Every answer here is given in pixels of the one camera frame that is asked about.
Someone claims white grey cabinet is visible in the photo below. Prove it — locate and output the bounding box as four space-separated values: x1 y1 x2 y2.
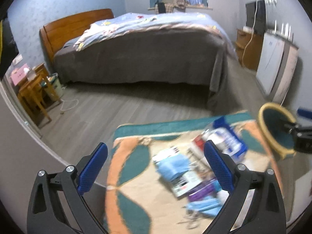
256 32 298 104

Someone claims purple plastic bottle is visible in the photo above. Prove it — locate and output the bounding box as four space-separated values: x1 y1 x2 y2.
188 179 222 202

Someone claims blue paper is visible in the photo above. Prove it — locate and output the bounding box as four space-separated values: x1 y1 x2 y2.
156 154 190 182

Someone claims wooden cabinet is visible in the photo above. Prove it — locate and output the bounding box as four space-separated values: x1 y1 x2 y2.
235 29 263 71

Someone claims teal orange beige rug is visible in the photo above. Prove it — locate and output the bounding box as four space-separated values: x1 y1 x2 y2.
104 112 282 233

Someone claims black television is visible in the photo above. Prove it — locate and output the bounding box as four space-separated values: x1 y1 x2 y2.
245 0 266 35

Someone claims white blue box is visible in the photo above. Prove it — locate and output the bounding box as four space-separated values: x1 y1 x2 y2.
213 116 247 163

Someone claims wooden headboard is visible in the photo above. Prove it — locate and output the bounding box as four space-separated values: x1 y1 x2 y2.
40 9 114 64

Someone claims pink box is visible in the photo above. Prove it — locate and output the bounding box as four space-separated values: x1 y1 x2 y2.
10 63 30 86

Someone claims light blue floral quilt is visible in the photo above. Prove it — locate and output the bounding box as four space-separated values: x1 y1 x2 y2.
73 12 238 59

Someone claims small trash bucket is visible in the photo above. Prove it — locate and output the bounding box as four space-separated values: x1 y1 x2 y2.
48 73 63 101

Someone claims white cable on floor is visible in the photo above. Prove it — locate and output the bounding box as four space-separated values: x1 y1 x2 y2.
59 97 80 114

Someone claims white charger cable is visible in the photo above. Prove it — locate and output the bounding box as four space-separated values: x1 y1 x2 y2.
241 0 259 69

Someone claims yellow teal trash bin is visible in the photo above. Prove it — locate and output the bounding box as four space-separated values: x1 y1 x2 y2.
258 102 296 159

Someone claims bed with grey cover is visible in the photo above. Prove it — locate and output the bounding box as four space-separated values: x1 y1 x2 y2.
53 12 239 93

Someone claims light blue face mask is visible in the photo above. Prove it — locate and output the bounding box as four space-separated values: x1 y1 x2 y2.
186 196 223 217

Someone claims clothes pile on windowsill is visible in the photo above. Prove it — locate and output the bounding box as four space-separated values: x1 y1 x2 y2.
154 0 189 14

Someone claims wooden bedside table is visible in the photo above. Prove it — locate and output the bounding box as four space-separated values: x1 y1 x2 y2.
17 63 61 124

